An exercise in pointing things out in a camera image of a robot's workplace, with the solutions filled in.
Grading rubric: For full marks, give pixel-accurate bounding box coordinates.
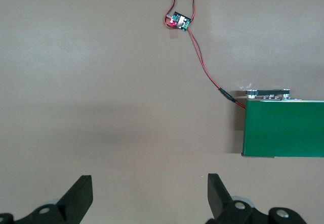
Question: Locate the small black controller board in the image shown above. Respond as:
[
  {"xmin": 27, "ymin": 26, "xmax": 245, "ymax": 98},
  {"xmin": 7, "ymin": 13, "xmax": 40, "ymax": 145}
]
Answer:
[{"xmin": 166, "ymin": 11, "xmax": 192, "ymax": 32}]

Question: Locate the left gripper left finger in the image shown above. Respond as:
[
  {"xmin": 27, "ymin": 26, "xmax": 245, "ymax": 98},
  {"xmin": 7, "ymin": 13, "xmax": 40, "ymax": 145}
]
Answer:
[{"xmin": 0, "ymin": 174, "xmax": 94, "ymax": 224}]

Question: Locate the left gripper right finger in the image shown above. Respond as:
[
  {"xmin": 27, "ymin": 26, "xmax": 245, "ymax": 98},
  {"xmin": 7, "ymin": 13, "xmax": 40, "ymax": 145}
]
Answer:
[{"xmin": 206, "ymin": 173, "xmax": 308, "ymax": 224}]

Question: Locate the green conveyor belt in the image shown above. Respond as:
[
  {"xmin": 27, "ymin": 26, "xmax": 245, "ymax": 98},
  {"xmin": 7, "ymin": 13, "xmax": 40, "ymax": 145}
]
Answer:
[{"xmin": 241, "ymin": 88, "xmax": 324, "ymax": 159}]

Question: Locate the red black twisted wire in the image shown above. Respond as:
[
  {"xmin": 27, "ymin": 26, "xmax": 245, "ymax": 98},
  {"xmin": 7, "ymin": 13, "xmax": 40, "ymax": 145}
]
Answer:
[{"xmin": 164, "ymin": 0, "xmax": 247, "ymax": 109}]

